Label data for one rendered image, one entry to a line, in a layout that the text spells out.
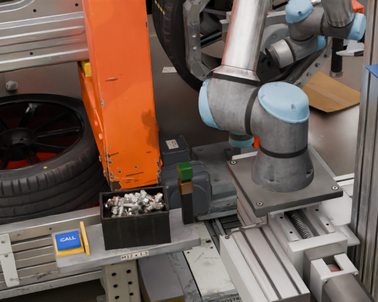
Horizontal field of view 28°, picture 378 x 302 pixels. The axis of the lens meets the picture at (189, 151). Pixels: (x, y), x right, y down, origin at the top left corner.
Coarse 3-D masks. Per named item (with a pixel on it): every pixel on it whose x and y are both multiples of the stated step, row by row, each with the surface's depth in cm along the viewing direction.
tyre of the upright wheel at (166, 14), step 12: (156, 0) 265; (168, 0) 252; (180, 0) 250; (156, 12) 266; (168, 12) 253; (180, 12) 253; (156, 24) 269; (168, 24) 254; (180, 24) 255; (168, 36) 256; (180, 36) 257; (168, 48) 260; (180, 48) 259; (180, 60) 262; (180, 72) 264; (192, 84) 268
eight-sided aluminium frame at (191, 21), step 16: (192, 0) 247; (208, 0) 244; (192, 16) 245; (192, 32) 248; (192, 48) 251; (192, 64) 254; (304, 64) 271; (320, 64) 267; (288, 80) 272; (304, 80) 269
